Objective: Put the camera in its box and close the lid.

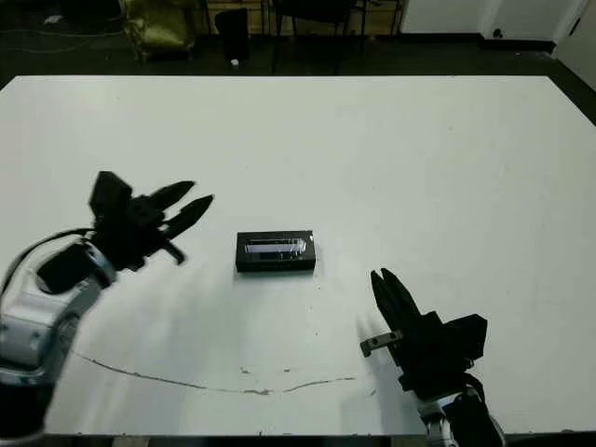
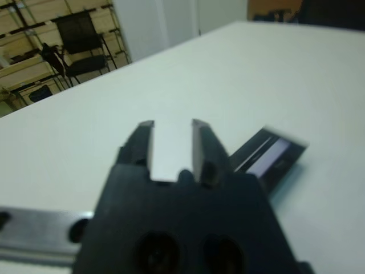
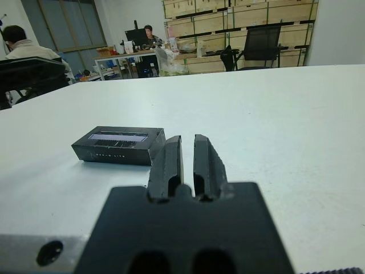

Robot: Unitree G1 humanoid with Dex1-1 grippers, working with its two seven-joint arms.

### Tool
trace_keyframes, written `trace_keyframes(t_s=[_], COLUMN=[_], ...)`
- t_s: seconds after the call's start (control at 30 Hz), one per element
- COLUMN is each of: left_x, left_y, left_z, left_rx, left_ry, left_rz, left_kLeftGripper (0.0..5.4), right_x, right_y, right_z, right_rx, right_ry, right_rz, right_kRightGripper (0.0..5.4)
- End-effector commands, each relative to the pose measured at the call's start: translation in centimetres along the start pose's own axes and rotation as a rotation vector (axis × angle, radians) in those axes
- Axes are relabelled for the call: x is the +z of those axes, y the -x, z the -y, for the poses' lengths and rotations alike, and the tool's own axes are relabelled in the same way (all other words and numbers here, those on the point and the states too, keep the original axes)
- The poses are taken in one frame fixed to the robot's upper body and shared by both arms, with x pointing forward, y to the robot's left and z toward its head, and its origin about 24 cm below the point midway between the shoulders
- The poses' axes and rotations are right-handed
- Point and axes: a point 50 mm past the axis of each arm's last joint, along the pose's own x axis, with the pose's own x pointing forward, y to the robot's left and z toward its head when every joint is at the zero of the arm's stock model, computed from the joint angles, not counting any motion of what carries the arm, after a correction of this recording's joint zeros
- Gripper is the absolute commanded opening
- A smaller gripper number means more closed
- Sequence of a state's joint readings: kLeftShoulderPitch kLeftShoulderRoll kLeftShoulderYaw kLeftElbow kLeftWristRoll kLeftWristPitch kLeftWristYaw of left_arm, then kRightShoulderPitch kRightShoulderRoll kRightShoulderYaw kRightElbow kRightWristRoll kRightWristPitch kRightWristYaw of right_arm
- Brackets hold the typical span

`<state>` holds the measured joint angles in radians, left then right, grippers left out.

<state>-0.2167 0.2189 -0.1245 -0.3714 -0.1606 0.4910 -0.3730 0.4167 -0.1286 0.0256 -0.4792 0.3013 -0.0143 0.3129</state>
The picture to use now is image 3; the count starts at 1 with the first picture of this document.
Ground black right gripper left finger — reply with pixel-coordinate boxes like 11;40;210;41
146;134;185;201

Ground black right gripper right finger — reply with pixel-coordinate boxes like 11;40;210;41
193;134;229;199

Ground black printed box lid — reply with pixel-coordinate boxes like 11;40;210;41
71;125;167;167

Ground brown cardboard box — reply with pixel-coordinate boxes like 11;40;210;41
96;46;115;58

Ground black computer tower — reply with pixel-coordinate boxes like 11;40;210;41
135;61;159;78

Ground yellowish plastic bag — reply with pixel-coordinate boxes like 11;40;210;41
155;47;189;77

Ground white office desk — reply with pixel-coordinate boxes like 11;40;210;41
93;49;161;81

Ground person in dark jacket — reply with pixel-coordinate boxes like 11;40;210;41
143;25;164;49

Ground black computer monitor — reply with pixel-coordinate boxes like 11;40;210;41
125;28;148;47

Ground black office chair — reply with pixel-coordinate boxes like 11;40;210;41
220;25;282;72

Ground stacked wooden crates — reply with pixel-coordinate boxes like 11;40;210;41
161;0;319;74

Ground black mesh chair back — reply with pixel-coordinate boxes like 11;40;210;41
0;56;71;111

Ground grey glass partition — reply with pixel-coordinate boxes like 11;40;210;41
21;0;108;75

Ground person in white jacket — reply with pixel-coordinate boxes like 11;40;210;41
0;25;72;75

